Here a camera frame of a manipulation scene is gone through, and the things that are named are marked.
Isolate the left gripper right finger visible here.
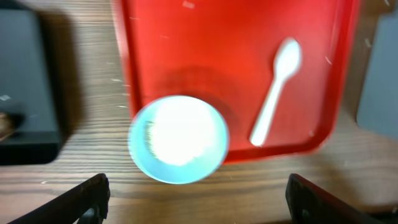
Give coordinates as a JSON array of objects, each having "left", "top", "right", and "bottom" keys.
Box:
[{"left": 285, "top": 174, "right": 381, "bottom": 224}]

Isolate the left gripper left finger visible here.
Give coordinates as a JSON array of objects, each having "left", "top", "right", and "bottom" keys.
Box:
[{"left": 9, "top": 173, "right": 110, "bottom": 224}]

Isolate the grey dishwasher rack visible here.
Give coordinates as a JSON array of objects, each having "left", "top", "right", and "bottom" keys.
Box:
[{"left": 356, "top": 11, "right": 397, "bottom": 139}]

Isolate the blue bowl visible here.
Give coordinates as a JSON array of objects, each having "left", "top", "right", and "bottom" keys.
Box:
[{"left": 128, "top": 95, "right": 229, "bottom": 185}]

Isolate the black plastic tray bin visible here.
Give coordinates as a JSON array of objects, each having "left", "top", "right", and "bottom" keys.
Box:
[{"left": 1, "top": 1, "right": 63, "bottom": 166}]

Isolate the white rice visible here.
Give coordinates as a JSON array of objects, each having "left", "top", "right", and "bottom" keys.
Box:
[{"left": 146, "top": 96, "right": 215, "bottom": 166}]

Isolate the white plastic spoon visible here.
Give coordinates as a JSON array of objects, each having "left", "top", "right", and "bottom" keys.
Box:
[{"left": 249, "top": 37, "right": 302, "bottom": 147}]

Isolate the red serving tray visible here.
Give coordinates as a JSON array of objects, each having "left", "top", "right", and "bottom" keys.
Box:
[{"left": 112, "top": 0, "right": 361, "bottom": 164}]

